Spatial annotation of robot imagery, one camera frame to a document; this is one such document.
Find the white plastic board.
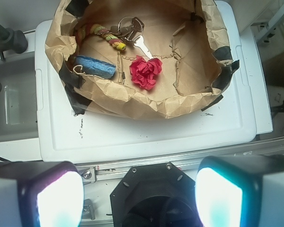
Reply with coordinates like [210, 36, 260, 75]
[34, 0, 257, 163]

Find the black knob clamp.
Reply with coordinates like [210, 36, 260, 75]
[0, 25, 28, 61]

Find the silver key bunch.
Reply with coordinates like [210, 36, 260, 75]
[110, 16, 153, 59]

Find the red crumpled paper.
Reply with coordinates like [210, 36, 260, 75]
[129, 55, 162, 91]

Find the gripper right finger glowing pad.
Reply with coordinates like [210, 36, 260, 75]
[195, 155, 284, 227]

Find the aluminium rail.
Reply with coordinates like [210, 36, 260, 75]
[75, 136, 284, 184]

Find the black octagonal mount plate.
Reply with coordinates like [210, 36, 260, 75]
[110, 162, 203, 227]

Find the metal corner bracket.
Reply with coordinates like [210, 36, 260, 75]
[82, 199, 96, 220]

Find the multicolored braided rope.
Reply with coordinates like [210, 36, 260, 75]
[75, 23, 127, 52]

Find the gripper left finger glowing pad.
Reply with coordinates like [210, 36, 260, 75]
[0, 161, 84, 227]

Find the brown paper bag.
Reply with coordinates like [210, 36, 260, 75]
[45, 0, 240, 120]

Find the blue sponge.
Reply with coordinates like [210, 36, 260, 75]
[75, 55, 116, 79]

